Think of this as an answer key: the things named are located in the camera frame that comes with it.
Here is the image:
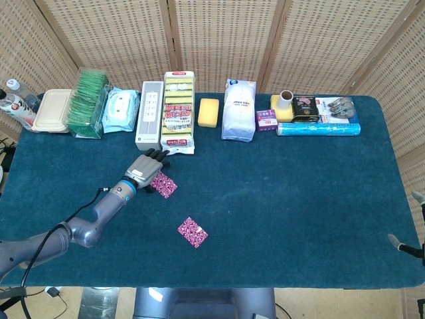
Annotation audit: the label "light blue wet wipes pack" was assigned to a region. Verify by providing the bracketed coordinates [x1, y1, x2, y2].
[102, 86, 140, 134]

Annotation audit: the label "black floor cable bundle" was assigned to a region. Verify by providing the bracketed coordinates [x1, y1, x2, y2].
[0, 138, 17, 173]

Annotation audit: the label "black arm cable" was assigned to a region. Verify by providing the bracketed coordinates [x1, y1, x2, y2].
[18, 187, 110, 313]

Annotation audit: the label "white paper bag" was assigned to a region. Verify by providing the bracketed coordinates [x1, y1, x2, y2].
[221, 78, 257, 143]

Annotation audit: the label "clear box green tea bags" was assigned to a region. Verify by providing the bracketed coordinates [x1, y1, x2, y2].
[66, 68, 110, 140]

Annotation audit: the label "long white cardboard box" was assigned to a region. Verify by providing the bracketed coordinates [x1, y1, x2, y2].
[134, 80, 165, 152]

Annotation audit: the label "grey metal table foot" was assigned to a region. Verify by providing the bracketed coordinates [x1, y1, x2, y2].
[78, 287, 120, 319]

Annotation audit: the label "teal felt table cover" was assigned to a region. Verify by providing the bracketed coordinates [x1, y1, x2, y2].
[0, 94, 425, 289]

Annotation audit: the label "small purple box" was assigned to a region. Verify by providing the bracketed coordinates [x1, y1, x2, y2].
[255, 108, 278, 132]

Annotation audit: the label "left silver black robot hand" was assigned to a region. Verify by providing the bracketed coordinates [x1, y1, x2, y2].
[124, 148, 172, 195]

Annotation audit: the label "clear bottle white cap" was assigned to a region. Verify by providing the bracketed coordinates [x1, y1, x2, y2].
[5, 78, 41, 110]

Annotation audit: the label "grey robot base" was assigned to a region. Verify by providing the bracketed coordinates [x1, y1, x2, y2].
[132, 287, 277, 319]

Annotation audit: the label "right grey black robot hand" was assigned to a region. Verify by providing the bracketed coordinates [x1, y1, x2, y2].
[387, 191, 425, 266]

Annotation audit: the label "dark green tin can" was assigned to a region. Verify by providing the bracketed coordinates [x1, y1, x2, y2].
[291, 96, 321, 124]

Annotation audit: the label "yellow sponge multipack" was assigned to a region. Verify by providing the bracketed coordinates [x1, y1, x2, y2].
[160, 70, 197, 156]

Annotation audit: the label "white roll cardboard core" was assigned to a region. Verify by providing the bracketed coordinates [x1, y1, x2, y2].
[278, 90, 294, 112]

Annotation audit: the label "blue cling film roll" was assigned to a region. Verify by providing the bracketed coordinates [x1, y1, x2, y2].
[276, 122, 362, 137]

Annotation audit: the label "beige lidded food container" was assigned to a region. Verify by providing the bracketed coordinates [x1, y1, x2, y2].
[31, 88, 73, 134]

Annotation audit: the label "woven bamboo folding screen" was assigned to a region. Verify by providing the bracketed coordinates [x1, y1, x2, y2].
[0, 0, 425, 319]

